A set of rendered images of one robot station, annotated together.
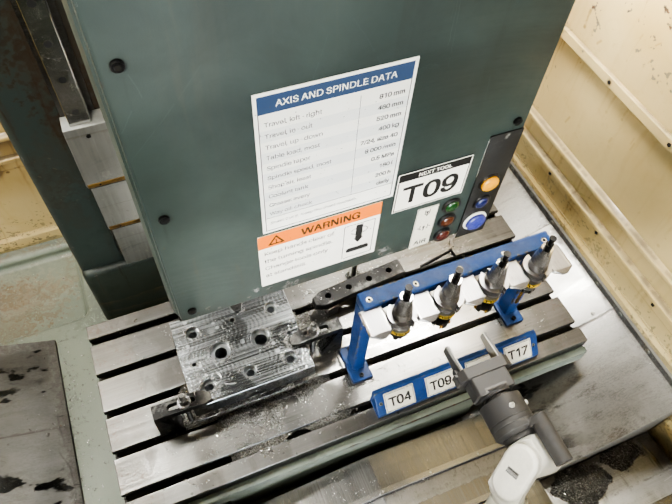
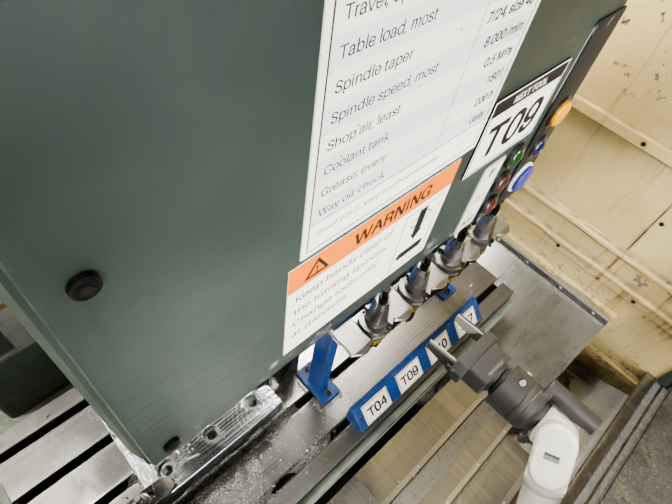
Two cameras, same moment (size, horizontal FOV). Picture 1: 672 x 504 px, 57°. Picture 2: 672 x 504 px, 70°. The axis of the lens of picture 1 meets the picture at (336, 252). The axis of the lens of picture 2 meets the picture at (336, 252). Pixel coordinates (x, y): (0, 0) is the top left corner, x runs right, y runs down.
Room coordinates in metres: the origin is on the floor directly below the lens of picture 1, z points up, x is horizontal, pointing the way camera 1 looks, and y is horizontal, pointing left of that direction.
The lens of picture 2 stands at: (0.25, 0.13, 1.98)
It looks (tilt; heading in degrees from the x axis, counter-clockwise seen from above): 53 degrees down; 335
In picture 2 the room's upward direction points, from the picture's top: 11 degrees clockwise
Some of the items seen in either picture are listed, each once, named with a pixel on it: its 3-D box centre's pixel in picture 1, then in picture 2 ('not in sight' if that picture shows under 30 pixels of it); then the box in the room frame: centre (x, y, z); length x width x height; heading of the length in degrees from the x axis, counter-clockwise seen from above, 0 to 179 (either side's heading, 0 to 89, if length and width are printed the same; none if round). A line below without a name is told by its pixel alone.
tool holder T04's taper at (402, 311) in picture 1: (404, 304); (379, 309); (0.61, -0.15, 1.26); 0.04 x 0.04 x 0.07
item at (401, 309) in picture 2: (424, 307); (394, 305); (0.64, -0.19, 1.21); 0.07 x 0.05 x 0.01; 26
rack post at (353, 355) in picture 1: (359, 337); (323, 356); (0.64, -0.07, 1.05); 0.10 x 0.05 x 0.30; 26
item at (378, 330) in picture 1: (377, 324); (353, 339); (0.59, -0.10, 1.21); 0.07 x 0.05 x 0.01; 26
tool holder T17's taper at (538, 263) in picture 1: (542, 256); (487, 221); (0.76, -0.44, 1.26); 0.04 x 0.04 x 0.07
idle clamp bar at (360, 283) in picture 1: (358, 288); not in sight; (0.84, -0.07, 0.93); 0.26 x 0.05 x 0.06; 121
